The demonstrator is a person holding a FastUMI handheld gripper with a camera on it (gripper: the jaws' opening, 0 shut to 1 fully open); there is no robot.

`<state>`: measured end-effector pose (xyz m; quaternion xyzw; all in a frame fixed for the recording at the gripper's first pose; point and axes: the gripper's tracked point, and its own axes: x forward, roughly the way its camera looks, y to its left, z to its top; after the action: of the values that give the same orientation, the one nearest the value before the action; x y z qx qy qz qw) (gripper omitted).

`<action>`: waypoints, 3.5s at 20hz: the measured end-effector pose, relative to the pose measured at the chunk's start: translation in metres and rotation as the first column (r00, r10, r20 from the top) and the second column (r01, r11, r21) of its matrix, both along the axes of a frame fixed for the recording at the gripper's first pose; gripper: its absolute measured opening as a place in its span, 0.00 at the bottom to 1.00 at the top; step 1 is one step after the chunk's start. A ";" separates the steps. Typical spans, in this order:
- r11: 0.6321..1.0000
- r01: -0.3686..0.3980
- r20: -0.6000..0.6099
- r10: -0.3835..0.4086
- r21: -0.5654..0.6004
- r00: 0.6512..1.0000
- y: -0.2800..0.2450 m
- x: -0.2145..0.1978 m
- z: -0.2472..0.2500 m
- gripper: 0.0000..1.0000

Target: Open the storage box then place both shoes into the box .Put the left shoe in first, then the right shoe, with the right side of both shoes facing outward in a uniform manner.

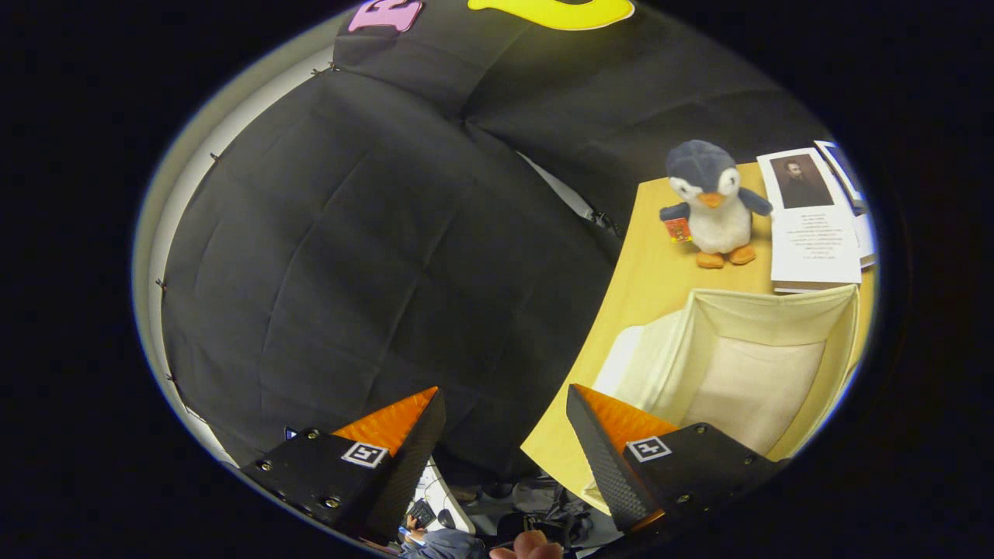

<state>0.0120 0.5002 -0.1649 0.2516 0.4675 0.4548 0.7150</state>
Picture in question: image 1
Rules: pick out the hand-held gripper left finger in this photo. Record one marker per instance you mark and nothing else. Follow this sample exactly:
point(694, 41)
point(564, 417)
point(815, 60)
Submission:
point(408, 466)

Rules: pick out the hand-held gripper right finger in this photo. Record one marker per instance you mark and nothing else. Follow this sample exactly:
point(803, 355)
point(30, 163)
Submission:
point(606, 466)

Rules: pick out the beige fabric storage box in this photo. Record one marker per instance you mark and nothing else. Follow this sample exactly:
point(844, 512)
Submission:
point(757, 388)

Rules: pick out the white desk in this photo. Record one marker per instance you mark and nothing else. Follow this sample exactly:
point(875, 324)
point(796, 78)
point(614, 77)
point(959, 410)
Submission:
point(446, 493)

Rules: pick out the black keyboard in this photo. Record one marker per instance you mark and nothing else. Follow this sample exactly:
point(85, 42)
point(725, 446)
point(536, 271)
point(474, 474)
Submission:
point(422, 512)

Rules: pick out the penguin plush toy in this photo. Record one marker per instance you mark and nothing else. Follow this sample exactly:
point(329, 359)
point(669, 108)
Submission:
point(714, 206)

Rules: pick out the white book with portrait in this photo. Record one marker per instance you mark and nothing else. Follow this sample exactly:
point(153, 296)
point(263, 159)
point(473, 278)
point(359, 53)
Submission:
point(811, 233)

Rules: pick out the book with blue picture cover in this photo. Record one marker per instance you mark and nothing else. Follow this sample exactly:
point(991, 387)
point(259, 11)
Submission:
point(846, 175)

